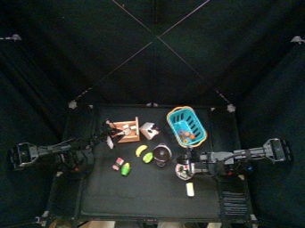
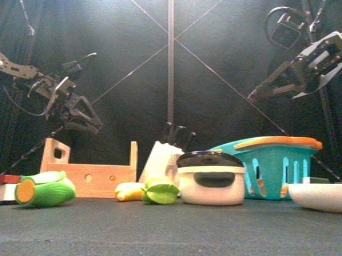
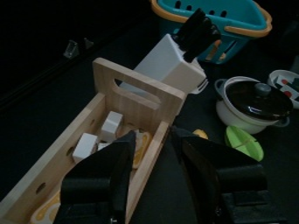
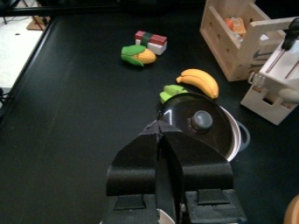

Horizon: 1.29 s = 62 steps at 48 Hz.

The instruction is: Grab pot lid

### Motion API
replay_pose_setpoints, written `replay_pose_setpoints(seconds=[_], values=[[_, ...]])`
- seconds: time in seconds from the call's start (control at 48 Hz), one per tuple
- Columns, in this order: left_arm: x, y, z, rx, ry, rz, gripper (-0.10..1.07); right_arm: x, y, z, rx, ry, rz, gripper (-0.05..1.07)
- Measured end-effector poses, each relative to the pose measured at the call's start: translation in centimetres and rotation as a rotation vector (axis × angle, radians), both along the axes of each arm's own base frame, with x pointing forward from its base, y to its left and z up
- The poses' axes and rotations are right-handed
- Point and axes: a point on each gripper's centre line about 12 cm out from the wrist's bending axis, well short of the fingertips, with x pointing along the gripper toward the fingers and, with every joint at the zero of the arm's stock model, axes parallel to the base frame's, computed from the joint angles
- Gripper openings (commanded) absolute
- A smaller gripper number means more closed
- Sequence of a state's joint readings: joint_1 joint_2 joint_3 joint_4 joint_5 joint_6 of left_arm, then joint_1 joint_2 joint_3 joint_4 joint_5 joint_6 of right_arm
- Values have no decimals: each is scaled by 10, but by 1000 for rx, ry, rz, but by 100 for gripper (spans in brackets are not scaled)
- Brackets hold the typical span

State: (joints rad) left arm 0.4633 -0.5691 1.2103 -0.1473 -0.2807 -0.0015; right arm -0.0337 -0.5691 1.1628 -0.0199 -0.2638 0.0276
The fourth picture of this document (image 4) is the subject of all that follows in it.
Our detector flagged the orange round object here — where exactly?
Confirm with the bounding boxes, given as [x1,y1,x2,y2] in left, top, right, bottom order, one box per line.
[284,194,299,224]

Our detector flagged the wooden toy crate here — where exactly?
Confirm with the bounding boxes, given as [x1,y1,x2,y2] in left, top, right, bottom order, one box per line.
[199,0,299,82]

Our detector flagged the black handled toy knife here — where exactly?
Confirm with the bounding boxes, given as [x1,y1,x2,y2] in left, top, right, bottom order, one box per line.
[281,17,299,52]

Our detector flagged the red white toy sushi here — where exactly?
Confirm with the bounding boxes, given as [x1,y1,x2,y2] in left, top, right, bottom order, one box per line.
[134,30,169,56]

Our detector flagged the wooden block on floor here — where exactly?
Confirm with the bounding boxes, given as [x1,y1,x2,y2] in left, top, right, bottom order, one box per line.
[26,15,53,32]

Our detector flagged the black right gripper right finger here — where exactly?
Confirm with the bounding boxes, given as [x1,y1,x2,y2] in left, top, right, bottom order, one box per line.
[158,120,249,224]

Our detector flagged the white wooden knife block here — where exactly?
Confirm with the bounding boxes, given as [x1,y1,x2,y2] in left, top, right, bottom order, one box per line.
[239,36,299,126]

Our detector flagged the orange toy carton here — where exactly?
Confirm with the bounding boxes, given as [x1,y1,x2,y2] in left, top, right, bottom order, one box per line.
[225,16,249,37]

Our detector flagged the yellow toy banana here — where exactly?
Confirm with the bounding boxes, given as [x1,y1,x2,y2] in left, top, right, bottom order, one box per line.
[175,68,221,100]

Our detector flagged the green toy vegetable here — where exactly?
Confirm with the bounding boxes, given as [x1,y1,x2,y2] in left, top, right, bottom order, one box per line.
[159,84,190,104]

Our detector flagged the toy corn green husk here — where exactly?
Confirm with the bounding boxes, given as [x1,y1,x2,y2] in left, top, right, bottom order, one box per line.
[119,44,158,67]

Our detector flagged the black pot lid grey knob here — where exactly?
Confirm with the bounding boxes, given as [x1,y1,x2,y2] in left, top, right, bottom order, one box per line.
[157,92,237,160]

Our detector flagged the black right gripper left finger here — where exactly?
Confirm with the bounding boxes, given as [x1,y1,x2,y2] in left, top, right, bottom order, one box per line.
[102,121,162,224]

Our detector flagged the white toy pot grey handles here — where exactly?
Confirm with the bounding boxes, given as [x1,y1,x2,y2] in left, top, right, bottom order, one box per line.
[145,104,252,163]

